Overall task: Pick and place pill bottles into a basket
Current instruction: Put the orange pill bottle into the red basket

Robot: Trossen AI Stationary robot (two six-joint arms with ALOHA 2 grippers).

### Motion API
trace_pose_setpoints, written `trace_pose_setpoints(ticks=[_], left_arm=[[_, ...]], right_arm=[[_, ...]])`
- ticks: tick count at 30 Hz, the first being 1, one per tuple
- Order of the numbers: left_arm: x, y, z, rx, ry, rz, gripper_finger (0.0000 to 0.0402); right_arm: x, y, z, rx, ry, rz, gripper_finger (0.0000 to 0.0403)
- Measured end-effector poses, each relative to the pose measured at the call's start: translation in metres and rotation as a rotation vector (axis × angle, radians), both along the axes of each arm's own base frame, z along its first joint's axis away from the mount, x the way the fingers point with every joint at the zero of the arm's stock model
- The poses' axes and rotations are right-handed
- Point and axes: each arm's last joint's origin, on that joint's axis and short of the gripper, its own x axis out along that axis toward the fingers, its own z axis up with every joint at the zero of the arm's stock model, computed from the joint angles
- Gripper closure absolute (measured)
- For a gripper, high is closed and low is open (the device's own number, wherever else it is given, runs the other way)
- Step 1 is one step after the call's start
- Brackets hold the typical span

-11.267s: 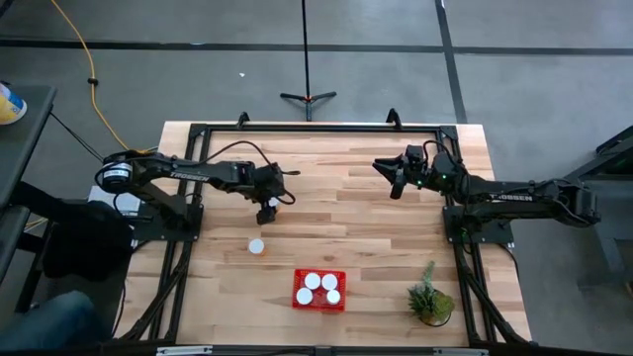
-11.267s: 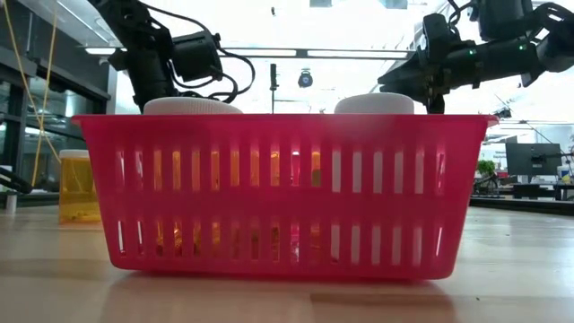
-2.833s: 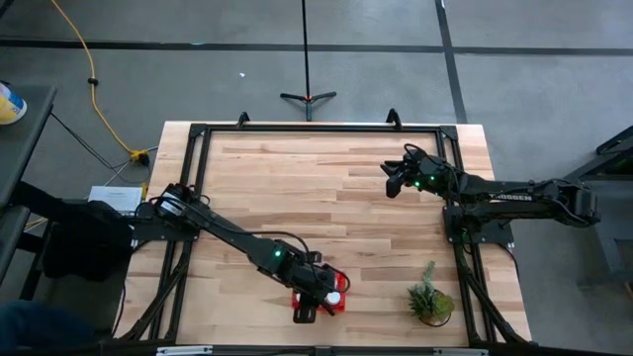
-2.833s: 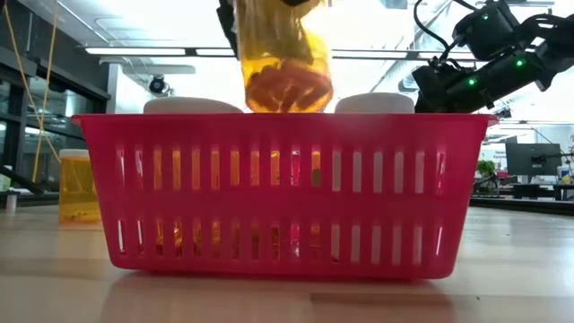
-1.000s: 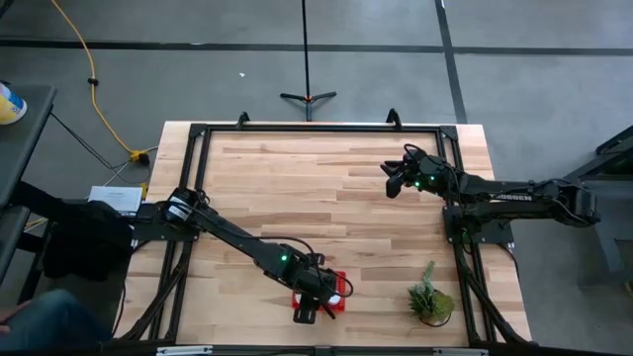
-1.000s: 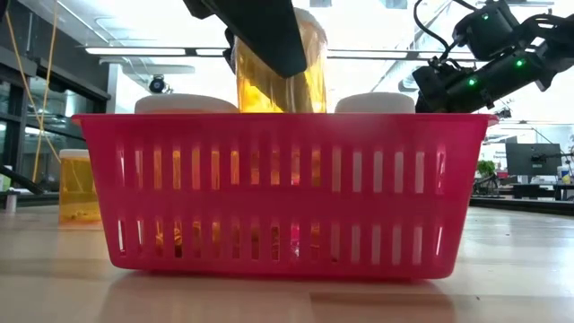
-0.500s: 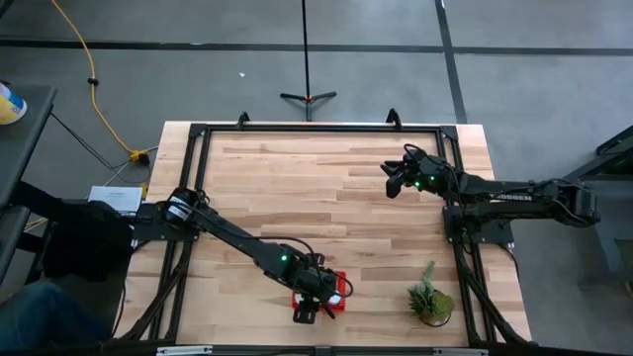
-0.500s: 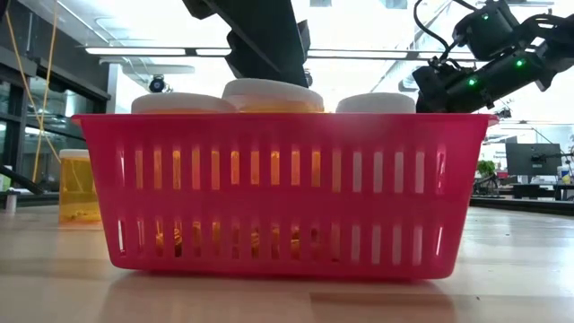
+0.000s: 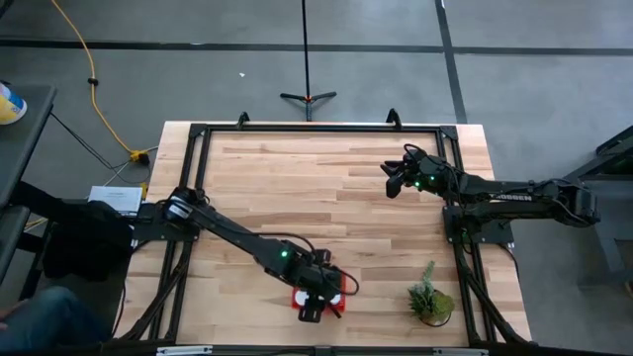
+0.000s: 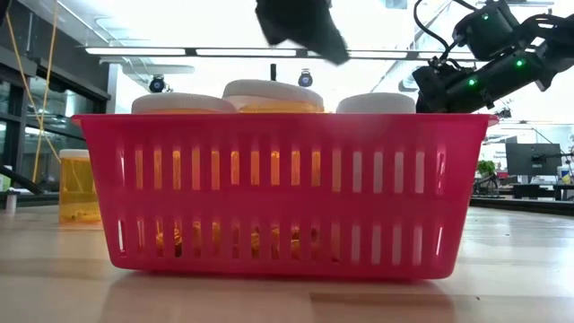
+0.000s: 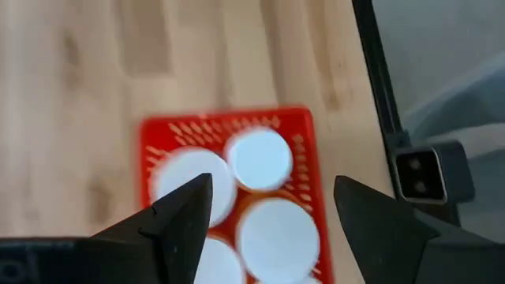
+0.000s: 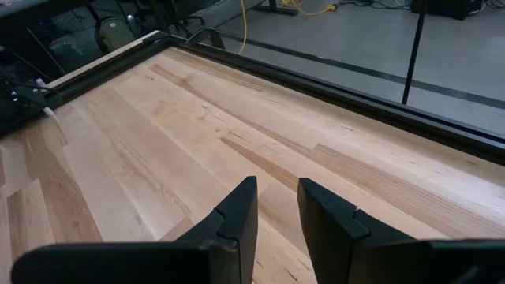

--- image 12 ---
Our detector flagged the black tripod stand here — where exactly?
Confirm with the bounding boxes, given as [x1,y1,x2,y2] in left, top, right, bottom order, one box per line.
[401,0,429,106]

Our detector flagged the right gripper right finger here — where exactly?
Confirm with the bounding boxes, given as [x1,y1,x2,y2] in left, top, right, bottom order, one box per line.
[297,177,505,284]

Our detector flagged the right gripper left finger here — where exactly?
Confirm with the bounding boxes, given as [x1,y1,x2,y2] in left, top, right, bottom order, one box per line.
[10,176,259,284]

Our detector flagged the grey-green backpack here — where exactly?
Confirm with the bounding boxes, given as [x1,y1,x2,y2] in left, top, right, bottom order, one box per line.
[94,15,137,54]

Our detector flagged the black metal table frame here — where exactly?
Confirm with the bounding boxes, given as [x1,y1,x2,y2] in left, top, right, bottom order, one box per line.
[39,29,505,166]

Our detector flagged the black frame bracket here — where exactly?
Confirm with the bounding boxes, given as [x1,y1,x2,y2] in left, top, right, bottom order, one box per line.
[185,26,226,50]

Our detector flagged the yellow extension cable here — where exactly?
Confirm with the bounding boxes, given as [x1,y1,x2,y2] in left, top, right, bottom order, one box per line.
[236,0,337,55]

